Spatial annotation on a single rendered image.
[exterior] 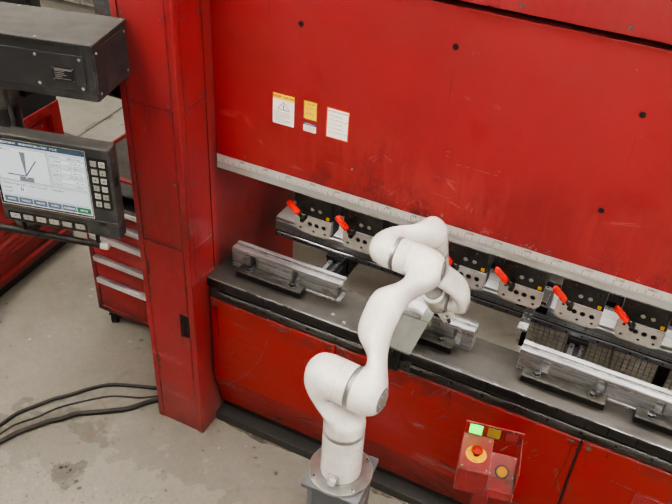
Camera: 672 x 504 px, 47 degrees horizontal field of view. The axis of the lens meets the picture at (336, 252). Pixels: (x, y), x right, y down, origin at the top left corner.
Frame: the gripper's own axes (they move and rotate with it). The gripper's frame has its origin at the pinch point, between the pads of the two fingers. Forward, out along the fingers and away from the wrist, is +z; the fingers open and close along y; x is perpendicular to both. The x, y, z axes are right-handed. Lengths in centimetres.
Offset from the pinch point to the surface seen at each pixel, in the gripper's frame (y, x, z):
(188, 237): 68, 72, -18
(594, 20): 29, -71, -86
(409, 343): -5.4, 16.0, -5.3
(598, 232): -9, -53, -35
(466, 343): -10.3, -1.9, 15.0
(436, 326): 0.1, 5.0, 12.6
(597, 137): 9, -63, -59
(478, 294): 8.1, -15.6, 29.3
